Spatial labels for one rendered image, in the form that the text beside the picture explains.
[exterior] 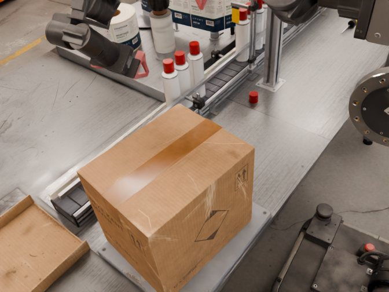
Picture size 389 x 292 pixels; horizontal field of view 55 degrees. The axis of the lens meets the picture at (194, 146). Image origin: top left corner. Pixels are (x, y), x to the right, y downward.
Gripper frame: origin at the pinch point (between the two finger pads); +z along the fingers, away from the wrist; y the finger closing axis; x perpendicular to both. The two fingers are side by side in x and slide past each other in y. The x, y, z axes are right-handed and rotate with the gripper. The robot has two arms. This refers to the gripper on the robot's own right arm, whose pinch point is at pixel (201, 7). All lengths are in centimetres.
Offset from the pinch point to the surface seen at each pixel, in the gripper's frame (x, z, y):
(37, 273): 20, 25, 97
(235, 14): 14.2, -0.5, -0.8
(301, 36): 21, 26, -44
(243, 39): 15.0, 11.1, -5.3
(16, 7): -337, 118, -88
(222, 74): 13.0, 21.0, 5.6
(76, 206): 16, 20, 79
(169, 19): -11.0, 5.1, 6.1
